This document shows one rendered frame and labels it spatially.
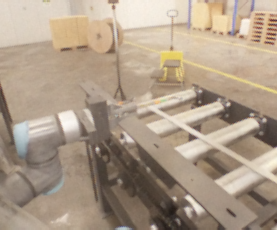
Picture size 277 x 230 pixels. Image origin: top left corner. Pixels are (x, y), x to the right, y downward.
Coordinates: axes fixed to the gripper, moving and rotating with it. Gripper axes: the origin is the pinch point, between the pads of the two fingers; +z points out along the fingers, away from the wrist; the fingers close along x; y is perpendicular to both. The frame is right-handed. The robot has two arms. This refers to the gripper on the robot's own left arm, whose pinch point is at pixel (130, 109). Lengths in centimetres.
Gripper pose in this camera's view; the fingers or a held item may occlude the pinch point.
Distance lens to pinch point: 73.9
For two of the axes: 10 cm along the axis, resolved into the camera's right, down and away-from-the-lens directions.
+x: 0.4, 8.8, 4.7
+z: 8.7, -2.6, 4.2
